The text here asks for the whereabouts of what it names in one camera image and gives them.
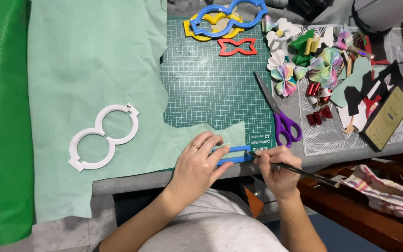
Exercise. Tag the brown wooden furniture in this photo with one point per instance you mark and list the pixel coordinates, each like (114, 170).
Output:
(355, 217)

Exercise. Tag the mint green leatherette sheet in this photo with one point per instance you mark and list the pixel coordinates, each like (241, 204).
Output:
(93, 63)

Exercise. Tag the gold folded strip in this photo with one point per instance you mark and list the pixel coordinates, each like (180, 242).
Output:
(311, 43)

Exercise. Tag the black object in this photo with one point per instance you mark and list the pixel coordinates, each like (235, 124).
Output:
(310, 8)

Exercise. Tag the white bow-shaped template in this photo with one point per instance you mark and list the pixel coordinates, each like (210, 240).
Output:
(94, 132)

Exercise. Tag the heap of leatherette scraps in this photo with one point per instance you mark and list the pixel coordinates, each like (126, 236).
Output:
(359, 84)

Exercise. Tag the pink striped white cloth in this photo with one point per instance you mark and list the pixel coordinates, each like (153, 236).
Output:
(387, 194)

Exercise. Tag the blue rectangular plastic template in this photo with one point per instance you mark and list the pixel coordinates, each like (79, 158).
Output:
(238, 159)

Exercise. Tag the large blue bow-shaped template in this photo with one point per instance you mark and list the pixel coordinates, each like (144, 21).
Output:
(196, 25)

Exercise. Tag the pink purple iridescent bow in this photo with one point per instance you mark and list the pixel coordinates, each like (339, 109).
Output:
(343, 37)

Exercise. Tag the glue gun with purple light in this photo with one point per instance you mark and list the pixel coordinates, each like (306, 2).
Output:
(360, 51)

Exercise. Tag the green glitter bow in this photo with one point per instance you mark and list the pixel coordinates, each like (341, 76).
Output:
(299, 43)

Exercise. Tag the white bow cutout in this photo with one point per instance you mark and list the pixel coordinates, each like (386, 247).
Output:
(327, 36)

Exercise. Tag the orange scrap piece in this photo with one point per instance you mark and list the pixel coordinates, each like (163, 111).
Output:
(254, 203)

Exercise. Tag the small red bow-shaped template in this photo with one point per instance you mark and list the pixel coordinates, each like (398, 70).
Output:
(224, 44)

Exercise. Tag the white flower-shaped bow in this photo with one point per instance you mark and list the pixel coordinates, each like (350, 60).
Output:
(285, 29)

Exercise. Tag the person's grey shirt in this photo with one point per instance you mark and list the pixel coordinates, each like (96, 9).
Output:
(208, 227)

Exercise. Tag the red metallic bow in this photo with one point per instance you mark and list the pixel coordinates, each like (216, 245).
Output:
(319, 115)
(313, 89)

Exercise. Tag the grey white round appliance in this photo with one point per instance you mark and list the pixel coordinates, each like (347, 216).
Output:
(387, 14)

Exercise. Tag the person's left hand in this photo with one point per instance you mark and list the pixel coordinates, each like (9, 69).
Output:
(192, 173)

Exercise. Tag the large rainbow glitter bow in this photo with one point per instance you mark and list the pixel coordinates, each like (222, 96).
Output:
(325, 68)

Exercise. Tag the tan cardboard cutout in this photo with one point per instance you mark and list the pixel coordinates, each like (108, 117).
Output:
(222, 21)

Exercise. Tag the black pen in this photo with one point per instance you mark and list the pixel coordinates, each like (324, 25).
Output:
(313, 175)

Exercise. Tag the bright green leatherette sheet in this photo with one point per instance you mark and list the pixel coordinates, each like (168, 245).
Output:
(4, 115)

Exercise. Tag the person's right hand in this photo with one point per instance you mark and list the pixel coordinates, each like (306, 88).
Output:
(282, 178)

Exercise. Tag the small mint iridescent piece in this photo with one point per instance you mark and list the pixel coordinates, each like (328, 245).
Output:
(300, 72)

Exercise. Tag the small iridescent folded bow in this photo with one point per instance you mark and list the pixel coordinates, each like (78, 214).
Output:
(267, 23)

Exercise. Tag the yellow bow-shaped template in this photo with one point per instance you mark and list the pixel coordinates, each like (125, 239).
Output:
(189, 32)

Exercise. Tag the green gridded cutting mat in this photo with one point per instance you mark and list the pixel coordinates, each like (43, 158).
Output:
(215, 87)

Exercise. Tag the small white bow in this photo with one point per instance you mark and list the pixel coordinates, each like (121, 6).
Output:
(276, 60)

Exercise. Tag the rainbow pinwheel bow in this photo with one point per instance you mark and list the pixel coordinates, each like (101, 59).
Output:
(284, 80)

